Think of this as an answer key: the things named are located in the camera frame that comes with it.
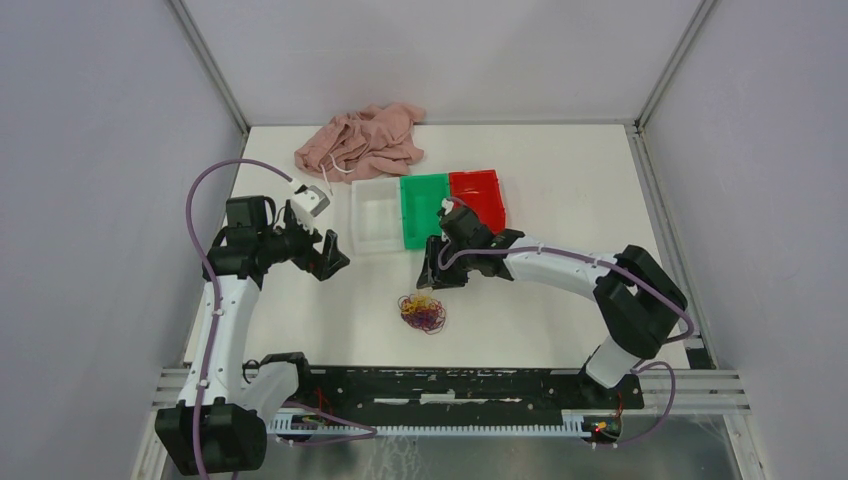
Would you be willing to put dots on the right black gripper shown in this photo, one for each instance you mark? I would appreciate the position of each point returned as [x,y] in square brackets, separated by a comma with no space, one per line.
[432,274]

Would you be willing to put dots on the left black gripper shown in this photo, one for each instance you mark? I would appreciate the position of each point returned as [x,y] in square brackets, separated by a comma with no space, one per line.
[324,265]

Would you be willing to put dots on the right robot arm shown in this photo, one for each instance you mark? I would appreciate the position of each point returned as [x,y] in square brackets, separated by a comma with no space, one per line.
[641,306]

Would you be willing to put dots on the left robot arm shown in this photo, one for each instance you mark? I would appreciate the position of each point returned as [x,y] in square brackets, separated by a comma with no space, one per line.
[219,423]

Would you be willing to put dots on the clear plastic bin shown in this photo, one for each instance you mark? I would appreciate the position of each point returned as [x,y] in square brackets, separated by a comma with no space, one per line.
[376,218]

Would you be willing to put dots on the green plastic bin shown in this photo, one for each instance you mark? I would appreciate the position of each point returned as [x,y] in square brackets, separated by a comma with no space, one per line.
[421,199]

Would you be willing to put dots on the red plastic bin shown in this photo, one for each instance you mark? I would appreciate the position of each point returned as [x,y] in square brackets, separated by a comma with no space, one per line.
[480,190]

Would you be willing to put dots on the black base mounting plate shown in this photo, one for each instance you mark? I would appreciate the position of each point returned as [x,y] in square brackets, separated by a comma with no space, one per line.
[461,397]

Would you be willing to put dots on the pink crumpled garment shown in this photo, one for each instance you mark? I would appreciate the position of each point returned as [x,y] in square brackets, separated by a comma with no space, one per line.
[373,142]

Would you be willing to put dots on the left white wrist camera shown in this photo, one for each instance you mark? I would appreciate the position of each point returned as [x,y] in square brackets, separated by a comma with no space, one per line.
[307,203]

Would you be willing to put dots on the white slotted cable duct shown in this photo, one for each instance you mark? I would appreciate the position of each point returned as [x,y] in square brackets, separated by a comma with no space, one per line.
[290,422]

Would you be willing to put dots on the aluminium frame rail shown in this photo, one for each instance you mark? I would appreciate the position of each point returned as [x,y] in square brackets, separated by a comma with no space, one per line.
[707,392]

